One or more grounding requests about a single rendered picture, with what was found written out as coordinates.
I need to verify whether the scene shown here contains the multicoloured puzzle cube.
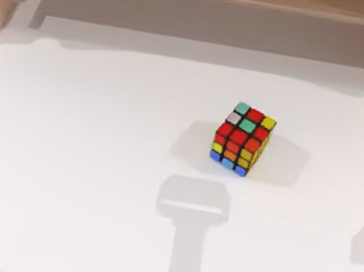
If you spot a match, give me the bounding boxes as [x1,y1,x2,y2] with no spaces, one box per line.
[206,97,280,182]

